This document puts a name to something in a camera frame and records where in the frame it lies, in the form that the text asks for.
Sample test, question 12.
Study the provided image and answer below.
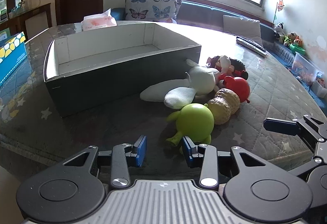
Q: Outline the green round toy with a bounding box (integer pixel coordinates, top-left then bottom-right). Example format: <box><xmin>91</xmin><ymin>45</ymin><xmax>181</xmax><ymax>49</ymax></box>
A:
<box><xmin>166</xmin><ymin>103</ymin><xmax>215</xmax><ymax>147</ymax></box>

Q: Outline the white plush bunny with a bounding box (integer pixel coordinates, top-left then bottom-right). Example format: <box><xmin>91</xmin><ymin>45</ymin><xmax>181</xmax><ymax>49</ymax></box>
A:
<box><xmin>140</xmin><ymin>59</ymin><xmax>219</xmax><ymax>109</ymax></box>

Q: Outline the tan peanut toy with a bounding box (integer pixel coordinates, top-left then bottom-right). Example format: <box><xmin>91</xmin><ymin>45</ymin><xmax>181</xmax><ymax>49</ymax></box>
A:
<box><xmin>205</xmin><ymin>88</ymin><xmax>240</xmax><ymax>125</ymax></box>

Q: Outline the red round toy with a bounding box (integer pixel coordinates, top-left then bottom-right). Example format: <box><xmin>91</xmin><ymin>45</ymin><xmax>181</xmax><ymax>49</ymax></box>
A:
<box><xmin>218</xmin><ymin>74</ymin><xmax>250</xmax><ymax>103</ymax></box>

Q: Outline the clear plastic toy bin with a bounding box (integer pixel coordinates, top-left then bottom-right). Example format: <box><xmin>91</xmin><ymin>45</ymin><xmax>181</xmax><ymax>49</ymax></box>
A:
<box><xmin>291</xmin><ymin>52</ymin><xmax>324</xmax><ymax>86</ymax></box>

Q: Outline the doll with dark hair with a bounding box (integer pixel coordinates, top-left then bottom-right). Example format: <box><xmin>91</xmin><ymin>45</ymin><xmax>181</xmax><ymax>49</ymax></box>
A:
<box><xmin>207</xmin><ymin>55</ymin><xmax>248</xmax><ymax>80</ymax></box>

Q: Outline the stuffed toys pile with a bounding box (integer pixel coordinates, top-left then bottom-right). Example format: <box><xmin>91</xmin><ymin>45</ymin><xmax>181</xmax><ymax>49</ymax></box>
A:
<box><xmin>274</xmin><ymin>22</ymin><xmax>305</xmax><ymax>56</ymax></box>

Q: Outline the grey remote control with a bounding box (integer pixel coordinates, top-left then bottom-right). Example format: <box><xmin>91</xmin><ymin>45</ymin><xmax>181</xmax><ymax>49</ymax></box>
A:
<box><xmin>236</xmin><ymin>36</ymin><xmax>267</xmax><ymax>57</ymax></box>

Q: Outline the black white cardboard box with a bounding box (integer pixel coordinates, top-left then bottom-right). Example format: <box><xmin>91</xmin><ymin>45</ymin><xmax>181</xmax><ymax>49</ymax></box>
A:
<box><xmin>43</xmin><ymin>21</ymin><xmax>201</xmax><ymax>117</ymax></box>

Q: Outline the white cushion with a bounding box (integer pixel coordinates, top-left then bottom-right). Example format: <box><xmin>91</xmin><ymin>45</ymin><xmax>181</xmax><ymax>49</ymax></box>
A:
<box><xmin>223</xmin><ymin>15</ymin><xmax>263</xmax><ymax>46</ymax></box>

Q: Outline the pink tissue pack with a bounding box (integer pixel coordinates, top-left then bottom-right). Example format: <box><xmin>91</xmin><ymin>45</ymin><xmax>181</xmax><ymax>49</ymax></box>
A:
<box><xmin>81</xmin><ymin>8</ymin><xmax>117</xmax><ymax>31</ymax></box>

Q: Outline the blue sofa bench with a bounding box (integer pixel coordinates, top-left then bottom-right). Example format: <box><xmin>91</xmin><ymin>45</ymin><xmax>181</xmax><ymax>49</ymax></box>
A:
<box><xmin>110</xmin><ymin>0</ymin><xmax>327</xmax><ymax>107</ymax></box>

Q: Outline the butterfly print pillow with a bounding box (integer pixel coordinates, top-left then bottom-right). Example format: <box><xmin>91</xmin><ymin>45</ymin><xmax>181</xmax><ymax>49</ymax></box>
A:
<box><xmin>125</xmin><ymin>0</ymin><xmax>182</xmax><ymax>24</ymax></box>

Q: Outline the blue yellow tissue box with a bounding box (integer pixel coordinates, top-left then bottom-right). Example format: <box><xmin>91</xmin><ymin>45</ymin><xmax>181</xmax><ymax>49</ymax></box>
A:
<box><xmin>0</xmin><ymin>32</ymin><xmax>27</xmax><ymax>86</ymax></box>

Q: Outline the dark wooden cabinet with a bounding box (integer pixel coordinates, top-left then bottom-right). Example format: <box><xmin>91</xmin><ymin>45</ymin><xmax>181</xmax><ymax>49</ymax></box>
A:
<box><xmin>1</xmin><ymin>0</ymin><xmax>53</xmax><ymax>39</ymax></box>

